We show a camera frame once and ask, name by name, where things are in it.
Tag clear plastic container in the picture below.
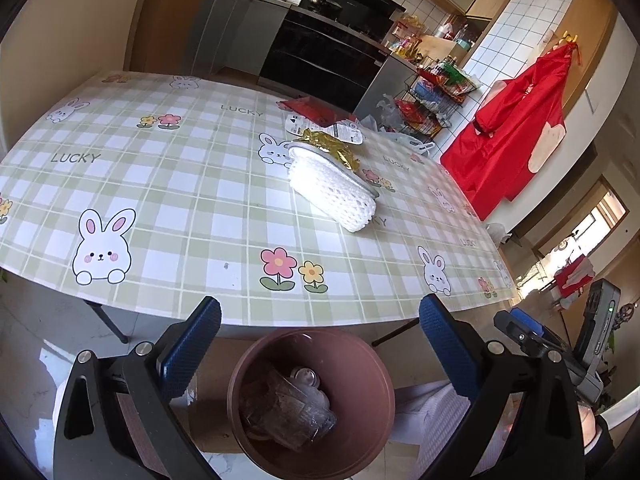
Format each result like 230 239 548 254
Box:
240 366 337 452

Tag white foam net sleeve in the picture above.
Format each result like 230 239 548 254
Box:
288 159 376 233

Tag gold foil wrapper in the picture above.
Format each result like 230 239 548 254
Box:
299 129 360 172

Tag white printed label wrapper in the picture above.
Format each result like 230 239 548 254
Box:
284 113 364 145

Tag red wrapper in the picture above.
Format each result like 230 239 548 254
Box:
278 96 356 127

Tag pink trash bin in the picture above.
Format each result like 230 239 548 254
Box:
227 328 395 479

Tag person's right hand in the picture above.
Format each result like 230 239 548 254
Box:
578 403 601 453

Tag flat cardboard under bin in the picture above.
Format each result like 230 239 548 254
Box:
170 338 253 454

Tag green plaid bunny tablecloth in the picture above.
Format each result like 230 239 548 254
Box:
1 73 514 326

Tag red hanging apron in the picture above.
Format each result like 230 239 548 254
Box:
440 41 577 220

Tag white shopping bag on floor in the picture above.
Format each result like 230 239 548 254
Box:
359 94 436 156

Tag black oven stove unit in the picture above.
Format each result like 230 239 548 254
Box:
259 8 390 112

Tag grey lower cabinets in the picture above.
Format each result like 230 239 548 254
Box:
181 0 292 77

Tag wire storage rack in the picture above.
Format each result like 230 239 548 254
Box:
393 58 480 142

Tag wooden door frame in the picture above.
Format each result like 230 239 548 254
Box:
124 0 201 74

